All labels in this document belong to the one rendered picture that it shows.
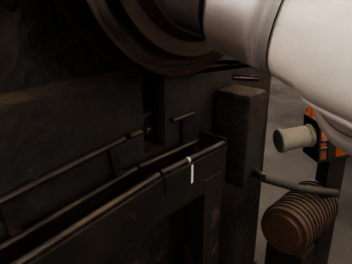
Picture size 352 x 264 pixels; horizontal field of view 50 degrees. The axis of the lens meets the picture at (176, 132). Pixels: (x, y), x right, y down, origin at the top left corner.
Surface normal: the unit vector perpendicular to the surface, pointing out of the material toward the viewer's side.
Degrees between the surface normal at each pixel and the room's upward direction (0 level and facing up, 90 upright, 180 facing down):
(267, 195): 0
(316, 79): 115
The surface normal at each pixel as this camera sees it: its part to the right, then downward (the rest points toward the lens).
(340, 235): 0.00, -0.93
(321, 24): -0.74, 0.07
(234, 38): -0.61, 0.67
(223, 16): -0.62, 0.49
